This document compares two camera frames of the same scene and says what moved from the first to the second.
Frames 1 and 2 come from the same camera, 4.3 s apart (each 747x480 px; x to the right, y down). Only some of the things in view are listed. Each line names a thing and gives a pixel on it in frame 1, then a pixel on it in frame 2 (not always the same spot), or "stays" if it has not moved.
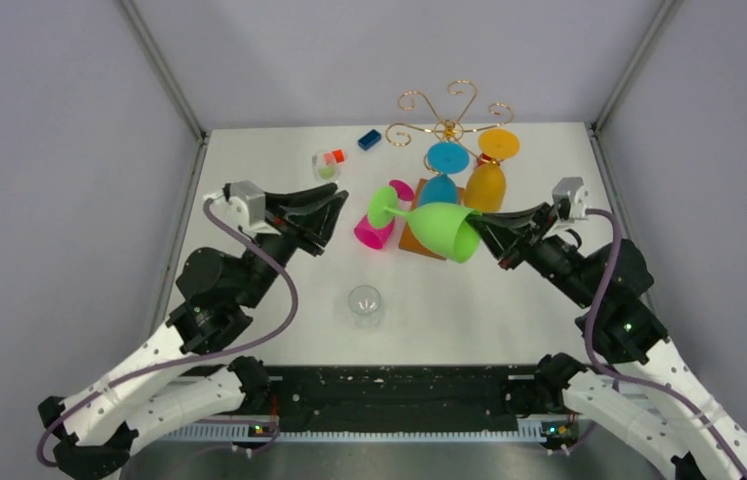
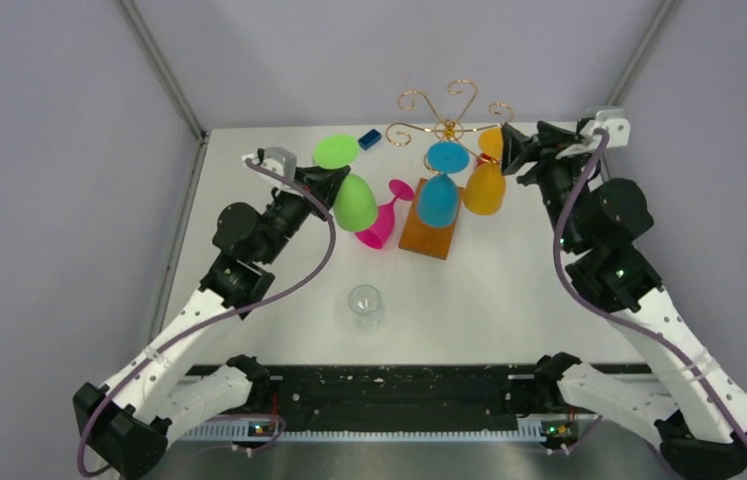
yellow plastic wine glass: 485,187 stays
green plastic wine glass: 442,226 → 356,208
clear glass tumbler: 365,303 stays
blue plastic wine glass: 444,158 stays
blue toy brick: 369,140 stays
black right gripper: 509,232 → 543,146
